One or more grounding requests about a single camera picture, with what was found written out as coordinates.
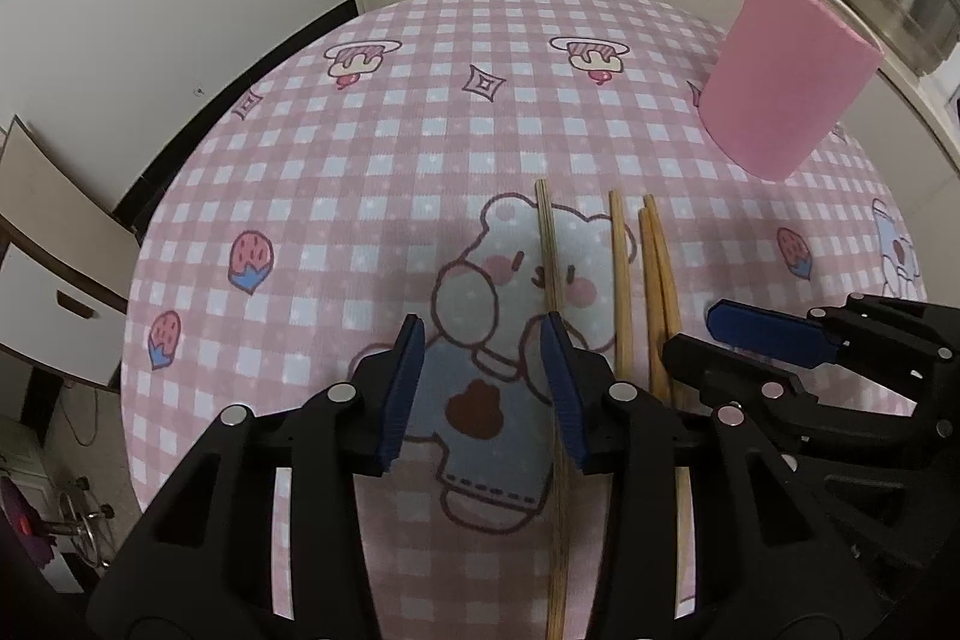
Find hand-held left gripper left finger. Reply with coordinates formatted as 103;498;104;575
86;312;427;640

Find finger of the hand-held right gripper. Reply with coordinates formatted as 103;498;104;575
706;291;960;387
663;331;931;461

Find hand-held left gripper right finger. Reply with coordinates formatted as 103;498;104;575
538;310;893;640

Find single bamboo chopstick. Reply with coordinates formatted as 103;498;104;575
643;194;692;611
543;181;569;640
609;190;635;380
638;206;672;402

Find pink cylindrical cup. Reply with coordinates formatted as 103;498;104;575
701;0;884;182

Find pink checked cartoon tablecloth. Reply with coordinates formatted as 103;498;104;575
124;0;931;640

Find chrome metal stand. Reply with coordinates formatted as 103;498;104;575
52;475;115;567

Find white brown-edged side cabinet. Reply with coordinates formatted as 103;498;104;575
0;115;143;386

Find purple plastic object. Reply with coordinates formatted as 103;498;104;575
0;475;55;581

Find thin floor cable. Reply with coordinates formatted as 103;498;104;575
58;385;102;447

